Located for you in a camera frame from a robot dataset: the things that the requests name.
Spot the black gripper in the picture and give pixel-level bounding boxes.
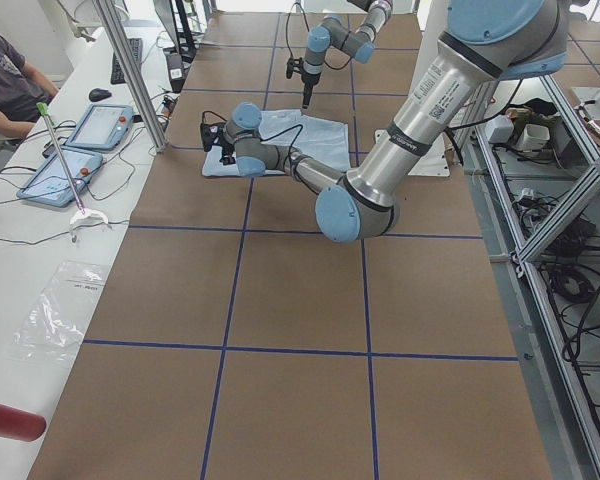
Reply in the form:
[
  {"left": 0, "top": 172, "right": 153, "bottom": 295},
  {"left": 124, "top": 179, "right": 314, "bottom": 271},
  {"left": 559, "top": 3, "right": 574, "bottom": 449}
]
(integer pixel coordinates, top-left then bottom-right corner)
[
  {"left": 301, "top": 71, "right": 321, "bottom": 109},
  {"left": 215, "top": 127, "right": 236, "bottom": 165}
]

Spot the light blue button-up shirt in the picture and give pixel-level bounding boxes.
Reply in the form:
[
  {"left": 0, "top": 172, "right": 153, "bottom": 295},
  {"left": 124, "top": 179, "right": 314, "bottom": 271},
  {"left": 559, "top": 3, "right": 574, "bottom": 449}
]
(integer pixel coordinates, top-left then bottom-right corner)
[{"left": 202, "top": 102, "right": 351, "bottom": 177}]

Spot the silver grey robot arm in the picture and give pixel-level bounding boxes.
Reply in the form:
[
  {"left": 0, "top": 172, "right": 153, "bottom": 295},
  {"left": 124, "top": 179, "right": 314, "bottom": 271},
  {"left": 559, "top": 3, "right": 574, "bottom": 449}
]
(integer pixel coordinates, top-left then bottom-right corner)
[
  {"left": 200, "top": 1, "right": 570, "bottom": 242},
  {"left": 286, "top": 0, "right": 393, "bottom": 109}
]

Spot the upper blue teach pendant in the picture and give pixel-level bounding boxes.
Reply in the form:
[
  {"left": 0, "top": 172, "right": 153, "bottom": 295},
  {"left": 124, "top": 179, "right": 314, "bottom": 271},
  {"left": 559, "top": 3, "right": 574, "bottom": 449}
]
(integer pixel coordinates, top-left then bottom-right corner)
[{"left": 65, "top": 103, "right": 134, "bottom": 152}]

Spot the blue teach pendant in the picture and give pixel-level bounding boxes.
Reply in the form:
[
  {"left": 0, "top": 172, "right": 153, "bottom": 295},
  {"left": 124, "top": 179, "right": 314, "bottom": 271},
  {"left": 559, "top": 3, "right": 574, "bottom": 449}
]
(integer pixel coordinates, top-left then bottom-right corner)
[
  {"left": 65, "top": 103, "right": 134, "bottom": 152},
  {"left": 16, "top": 147, "right": 103, "bottom": 207}
]

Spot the black computer keyboard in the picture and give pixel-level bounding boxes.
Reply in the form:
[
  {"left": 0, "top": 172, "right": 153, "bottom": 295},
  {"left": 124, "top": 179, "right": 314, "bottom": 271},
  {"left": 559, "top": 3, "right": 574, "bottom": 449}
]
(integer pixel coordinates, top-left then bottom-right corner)
[{"left": 109, "top": 37, "right": 144, "bottom": 85}]

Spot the black computer mouse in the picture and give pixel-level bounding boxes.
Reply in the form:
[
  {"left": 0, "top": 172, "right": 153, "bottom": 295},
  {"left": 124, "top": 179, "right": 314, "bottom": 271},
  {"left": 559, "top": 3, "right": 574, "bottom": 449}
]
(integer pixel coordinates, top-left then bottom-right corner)
[{"left": 88, "top": 88, "right": 112, "bottom": 103}]

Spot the lower blue teach pendant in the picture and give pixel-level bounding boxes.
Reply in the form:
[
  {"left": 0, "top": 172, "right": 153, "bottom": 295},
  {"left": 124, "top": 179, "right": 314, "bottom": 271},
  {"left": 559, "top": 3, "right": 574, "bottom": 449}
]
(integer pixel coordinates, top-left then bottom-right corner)
[{"left": 16, "top": 147, "right": 103, "bottom": 207}]

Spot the seated person grey shirt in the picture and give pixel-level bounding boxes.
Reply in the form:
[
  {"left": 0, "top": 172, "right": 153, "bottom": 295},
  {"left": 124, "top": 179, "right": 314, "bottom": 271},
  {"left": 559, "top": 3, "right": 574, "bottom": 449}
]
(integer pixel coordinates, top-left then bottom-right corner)
[{"left": 0, "top": 35, "right": 59, "bottom": 140}]

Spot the clear plastic bag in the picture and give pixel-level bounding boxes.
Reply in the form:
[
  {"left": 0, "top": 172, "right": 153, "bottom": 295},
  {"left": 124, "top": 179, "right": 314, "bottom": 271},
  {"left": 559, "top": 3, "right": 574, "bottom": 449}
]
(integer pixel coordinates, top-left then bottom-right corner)
[{"left": 6, "top": 261, "right": 111, "bottom": 368}]

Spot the red water bottle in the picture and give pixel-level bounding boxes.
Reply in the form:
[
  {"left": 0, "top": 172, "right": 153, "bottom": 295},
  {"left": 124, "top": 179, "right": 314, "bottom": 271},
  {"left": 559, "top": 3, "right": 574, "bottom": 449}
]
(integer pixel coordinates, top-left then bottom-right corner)
[{"left": 0, "top": 404, "right": 47, "bottom": 442}]

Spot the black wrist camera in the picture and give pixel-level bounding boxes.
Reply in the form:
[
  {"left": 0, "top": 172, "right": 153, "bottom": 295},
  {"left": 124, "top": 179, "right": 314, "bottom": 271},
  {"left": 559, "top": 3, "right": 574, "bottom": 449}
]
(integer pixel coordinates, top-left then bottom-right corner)
[
  {"left": 285, "top": 57, "right": 303, "bottom": 79},
  {"left": 200, "top": 122, "right": 223, "bottom": 152}
]

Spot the white camera mast base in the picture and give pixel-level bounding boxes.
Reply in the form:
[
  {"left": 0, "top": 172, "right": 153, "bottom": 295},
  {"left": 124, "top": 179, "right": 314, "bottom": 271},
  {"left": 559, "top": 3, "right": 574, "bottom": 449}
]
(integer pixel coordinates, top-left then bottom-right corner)
[{"left": 359, "top": 1, "right": 472, "bottom": 188}]

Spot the aluminium frame post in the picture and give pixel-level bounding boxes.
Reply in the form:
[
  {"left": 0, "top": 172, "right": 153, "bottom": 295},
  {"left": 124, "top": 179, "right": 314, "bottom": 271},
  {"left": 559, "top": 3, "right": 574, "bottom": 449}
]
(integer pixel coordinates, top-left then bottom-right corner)
[{"left": 93, "top": 0, "right": 167, "bottom": 153}]

